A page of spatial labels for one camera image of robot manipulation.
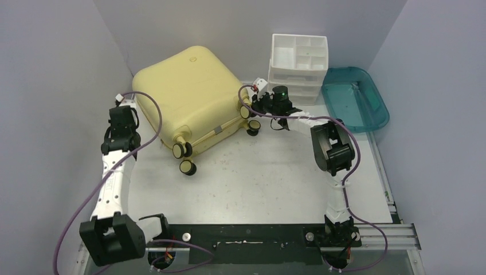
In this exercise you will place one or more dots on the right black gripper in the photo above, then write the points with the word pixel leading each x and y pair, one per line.
pixel 260 102

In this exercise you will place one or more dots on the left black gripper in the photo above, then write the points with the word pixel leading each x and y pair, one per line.
pixel 136 125

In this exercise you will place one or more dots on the yellow hard-shell suitcase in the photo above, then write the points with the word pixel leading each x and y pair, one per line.
pixel 196 102

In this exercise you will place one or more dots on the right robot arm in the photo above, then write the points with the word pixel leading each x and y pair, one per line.
pixel 333 152

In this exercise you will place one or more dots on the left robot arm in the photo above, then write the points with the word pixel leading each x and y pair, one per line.
pixel 111 235

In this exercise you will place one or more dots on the white plastic drawer organizer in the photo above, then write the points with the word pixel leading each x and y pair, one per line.
pixel 299 62

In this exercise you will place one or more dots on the teal transparent plastic tray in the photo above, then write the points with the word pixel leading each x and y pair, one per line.
pixel 351 95

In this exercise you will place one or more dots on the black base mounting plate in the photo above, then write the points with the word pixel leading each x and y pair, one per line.
pixel 258 244

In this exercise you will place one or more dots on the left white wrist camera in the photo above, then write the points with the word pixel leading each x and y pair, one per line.
pixel 121 101

